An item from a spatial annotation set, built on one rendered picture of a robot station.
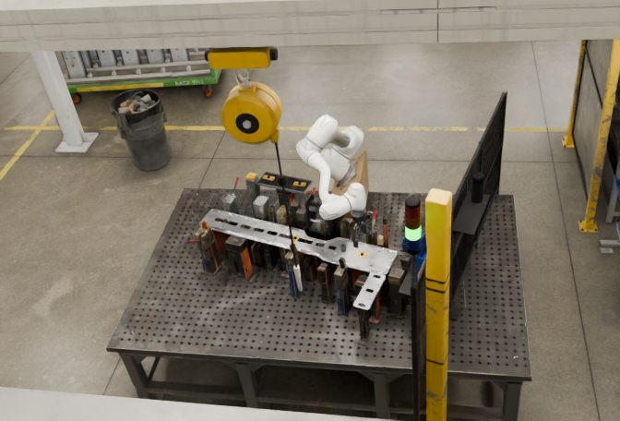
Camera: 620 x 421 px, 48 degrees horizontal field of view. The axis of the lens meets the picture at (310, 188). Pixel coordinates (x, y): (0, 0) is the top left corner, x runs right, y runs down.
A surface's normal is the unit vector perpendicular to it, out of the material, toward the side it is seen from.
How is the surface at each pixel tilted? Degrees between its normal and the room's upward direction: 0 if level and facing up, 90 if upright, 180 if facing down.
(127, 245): 0
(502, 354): 0
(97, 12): 90
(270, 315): 0
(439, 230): 90
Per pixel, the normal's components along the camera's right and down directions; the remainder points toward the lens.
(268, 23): -0.16, 0.62
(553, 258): -0.11, -0.78
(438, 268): -0.44, 0.59
